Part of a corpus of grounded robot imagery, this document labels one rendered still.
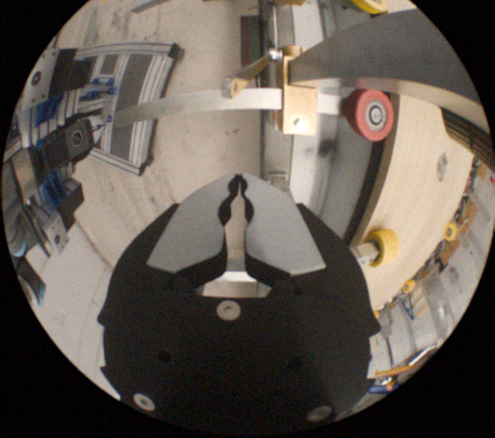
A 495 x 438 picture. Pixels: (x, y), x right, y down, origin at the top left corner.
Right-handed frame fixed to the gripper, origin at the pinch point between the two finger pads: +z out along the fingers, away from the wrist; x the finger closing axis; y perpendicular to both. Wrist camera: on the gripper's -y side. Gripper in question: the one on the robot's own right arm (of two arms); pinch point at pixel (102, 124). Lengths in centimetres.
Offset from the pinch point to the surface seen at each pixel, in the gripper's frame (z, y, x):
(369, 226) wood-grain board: -7, -55, 21
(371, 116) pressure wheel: -7.8, -47.5, 0.2
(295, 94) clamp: -4.3, -36.7, -1.0
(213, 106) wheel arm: -3.2, -25.5, 0.8
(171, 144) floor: 83, 22, 28
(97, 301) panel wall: 7, 207, 216
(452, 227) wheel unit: -12, -123, 32
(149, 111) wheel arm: -3.2, -15.0, -0.1
